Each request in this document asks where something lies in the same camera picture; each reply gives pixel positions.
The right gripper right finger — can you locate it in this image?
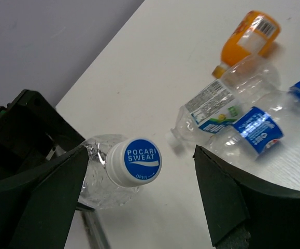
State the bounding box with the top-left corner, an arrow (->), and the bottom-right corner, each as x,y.
193,146 -> 300,248

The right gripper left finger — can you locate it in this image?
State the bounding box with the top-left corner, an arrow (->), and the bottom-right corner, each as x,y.
0,146 -> 88,248

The small bottle blue cap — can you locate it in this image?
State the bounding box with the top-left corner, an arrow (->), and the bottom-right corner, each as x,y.
205,81 -> 300,165

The orange juice bottle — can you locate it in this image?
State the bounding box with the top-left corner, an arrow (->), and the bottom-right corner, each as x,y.
212,10 -> 281,79

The clear bottle white green label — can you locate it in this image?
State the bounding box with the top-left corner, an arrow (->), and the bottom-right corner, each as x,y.
166,55 -> 280,148

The clear unlabelled Pocari bottle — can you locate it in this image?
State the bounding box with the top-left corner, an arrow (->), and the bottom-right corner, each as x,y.
78,134 -> 162,210

